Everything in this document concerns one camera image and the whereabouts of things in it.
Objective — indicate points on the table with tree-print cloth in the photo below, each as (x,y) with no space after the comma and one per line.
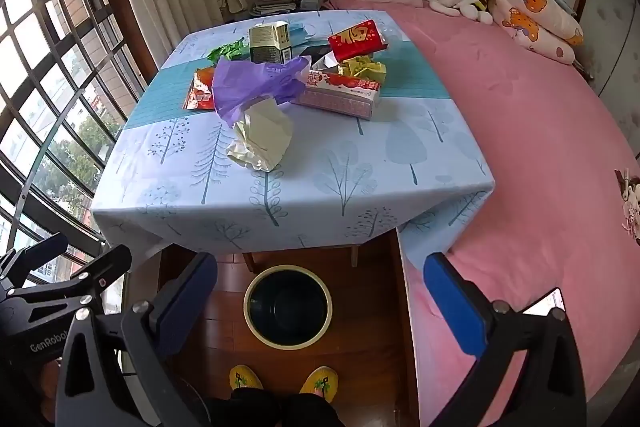
(350,157)

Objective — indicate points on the blue face mask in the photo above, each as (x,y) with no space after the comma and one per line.
(302,38)

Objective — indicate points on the pink bed sheet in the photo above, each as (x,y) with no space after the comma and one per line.
(525,157)

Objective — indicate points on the white paper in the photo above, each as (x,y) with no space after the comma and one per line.
(265,137)

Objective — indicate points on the white carton box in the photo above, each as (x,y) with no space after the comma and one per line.
(325,64)

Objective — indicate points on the red envelope pack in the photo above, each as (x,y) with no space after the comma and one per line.
(355,39)

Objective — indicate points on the grid window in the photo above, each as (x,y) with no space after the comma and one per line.
(50,57)

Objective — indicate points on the stack of books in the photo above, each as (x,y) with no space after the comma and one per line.
(275,2)

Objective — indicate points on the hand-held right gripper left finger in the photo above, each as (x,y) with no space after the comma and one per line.
(190,297)

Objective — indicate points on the patterned wardrobe door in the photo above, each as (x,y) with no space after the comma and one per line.
(615,32)

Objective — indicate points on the red snack packet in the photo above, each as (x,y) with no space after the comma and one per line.
(200,92)

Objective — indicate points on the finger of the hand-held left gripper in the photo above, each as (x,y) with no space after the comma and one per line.
(100,269)
(40,252)

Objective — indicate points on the person's dark trousers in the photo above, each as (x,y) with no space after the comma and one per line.
(275,409)

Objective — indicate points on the purple plastic bag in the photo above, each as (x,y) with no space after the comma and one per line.
(250,82)

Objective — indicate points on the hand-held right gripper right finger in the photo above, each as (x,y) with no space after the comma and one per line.
(455,312)

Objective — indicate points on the rolled bear print quilt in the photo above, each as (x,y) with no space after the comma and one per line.
(530,22)

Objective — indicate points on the pink tissue box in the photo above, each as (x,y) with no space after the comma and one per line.
(340,99)

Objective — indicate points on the green paper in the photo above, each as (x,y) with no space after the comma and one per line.
(227,51)

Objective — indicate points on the yellow slipper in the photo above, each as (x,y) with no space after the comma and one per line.
(319,382)
(245,378)

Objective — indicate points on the yellow paper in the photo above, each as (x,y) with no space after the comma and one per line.
(365,68)

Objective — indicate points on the cream rimmed waste bin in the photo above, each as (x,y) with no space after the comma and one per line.
(287,307)

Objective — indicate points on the white smartphone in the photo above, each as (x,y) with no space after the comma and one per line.
(547,302)

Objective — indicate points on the wooden table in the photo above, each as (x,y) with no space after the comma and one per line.
(356,256)

